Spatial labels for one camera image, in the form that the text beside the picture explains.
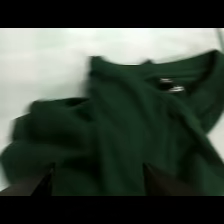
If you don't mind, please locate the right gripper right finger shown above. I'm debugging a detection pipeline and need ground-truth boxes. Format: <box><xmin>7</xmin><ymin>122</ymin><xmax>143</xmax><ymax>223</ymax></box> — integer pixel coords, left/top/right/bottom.
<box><xmin>142</xmin><ymin>163</ymin><xmax>208</xmax><ymax>197</ymax></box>

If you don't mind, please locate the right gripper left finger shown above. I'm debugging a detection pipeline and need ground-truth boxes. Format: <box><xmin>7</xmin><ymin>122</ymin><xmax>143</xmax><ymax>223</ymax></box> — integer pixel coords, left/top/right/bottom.
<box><xmin>0</xmin><ymin>167</ymin><xmax>56</xmax><ymax>197</ymax></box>

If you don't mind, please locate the dark green T-shirt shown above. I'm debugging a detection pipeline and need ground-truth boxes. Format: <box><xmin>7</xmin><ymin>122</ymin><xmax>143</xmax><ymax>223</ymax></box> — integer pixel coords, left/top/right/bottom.
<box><xmin>0</xmin><ymin>49</ymin><xmax>224</xmax><ymax>197</ymax></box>

